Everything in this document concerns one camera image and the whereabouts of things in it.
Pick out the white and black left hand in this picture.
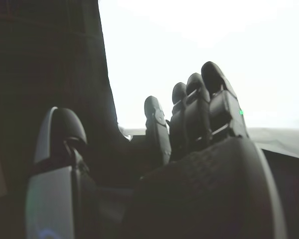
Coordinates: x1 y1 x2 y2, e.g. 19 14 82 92
24 61 289 239

